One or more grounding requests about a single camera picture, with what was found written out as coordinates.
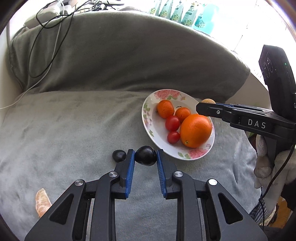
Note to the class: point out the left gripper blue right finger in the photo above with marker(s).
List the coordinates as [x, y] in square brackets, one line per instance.
[166, 169]

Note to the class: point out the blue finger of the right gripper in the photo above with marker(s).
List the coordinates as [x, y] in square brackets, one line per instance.
[216, 111]
[224, 104]

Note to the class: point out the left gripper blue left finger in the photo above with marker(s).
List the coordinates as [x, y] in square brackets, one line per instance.
[125, 169]

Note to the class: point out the dark purple plum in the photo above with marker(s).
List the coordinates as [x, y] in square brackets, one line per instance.
[146, 156]

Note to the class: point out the red cherry tomato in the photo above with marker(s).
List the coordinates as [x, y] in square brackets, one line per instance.
[172, 123]
[173, 137]

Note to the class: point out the peeled pomelo segment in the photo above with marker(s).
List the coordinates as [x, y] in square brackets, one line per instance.
[42, 202]

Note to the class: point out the small dark plum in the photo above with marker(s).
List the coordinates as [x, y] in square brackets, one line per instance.
[119, 156]

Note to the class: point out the large orange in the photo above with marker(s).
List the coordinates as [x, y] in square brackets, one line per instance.
[195, 130]

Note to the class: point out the floral white ceramic plate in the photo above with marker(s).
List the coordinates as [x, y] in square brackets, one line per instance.
[155, 125]

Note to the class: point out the small mandarin with stem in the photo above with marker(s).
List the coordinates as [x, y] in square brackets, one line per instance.
[182, 113]

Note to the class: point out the small mandarin back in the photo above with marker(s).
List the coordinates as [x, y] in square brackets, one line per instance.
[165, 109]

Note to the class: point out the blue detergent bottle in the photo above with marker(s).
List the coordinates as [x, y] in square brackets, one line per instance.
[204, 22]

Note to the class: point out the striped cloth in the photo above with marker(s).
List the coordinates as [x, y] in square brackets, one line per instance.
[261, 214]

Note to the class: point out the grey sofa back cushion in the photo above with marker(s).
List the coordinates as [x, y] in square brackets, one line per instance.
[127, 51]

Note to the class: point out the white power adapter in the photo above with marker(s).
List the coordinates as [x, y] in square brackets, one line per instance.
[44, 15]

